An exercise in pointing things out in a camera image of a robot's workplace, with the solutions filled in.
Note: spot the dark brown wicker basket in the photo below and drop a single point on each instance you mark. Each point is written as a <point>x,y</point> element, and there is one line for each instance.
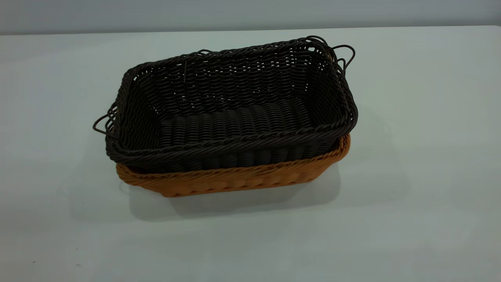
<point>235,121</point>

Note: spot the light brown wicker basket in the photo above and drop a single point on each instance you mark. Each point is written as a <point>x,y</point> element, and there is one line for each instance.
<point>235,180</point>

